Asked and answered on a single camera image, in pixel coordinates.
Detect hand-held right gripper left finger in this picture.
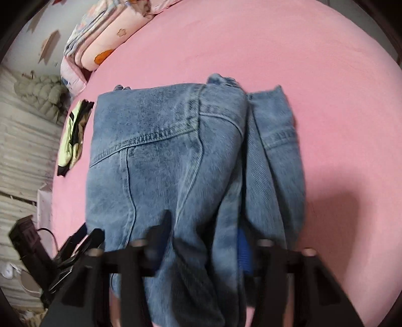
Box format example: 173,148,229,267
40,210,173,327

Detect white cord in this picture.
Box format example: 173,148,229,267
0,262,42,298

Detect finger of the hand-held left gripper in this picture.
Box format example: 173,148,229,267
57,223,106,275

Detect beige puffer jacket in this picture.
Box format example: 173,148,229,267
14,73,70,126

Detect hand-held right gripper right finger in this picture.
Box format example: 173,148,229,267
236,229,365,327

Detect black cable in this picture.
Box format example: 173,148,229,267
35,228,61,253

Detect pink floral quilt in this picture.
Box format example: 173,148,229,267
60,0,184,95

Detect blue denim jeans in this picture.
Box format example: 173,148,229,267
85,73,307,327

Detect pink bed sheet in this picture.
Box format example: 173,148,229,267
37,0,402,327

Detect yellow and black folded garment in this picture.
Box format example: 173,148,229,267
57,99,95,177

